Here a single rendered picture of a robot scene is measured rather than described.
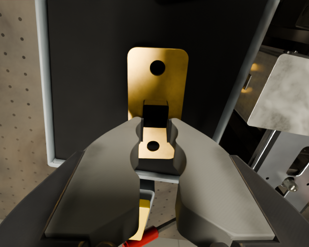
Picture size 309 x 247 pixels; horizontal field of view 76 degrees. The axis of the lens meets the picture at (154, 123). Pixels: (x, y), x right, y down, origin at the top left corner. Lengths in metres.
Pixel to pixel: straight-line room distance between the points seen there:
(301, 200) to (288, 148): 0.16
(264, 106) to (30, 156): 0.80
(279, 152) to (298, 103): 0.21
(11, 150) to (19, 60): 0.35
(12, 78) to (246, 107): 0.67
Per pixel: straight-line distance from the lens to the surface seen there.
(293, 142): 0.45
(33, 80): 0.72
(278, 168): 0.48
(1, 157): 0.95
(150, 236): 0.36
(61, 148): 0.19
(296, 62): 0.24
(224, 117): 0.16
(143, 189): 0.24
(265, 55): 0.25
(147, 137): 0.15
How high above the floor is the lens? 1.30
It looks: 61 degrees down
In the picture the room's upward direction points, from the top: 178 degrees clockwise
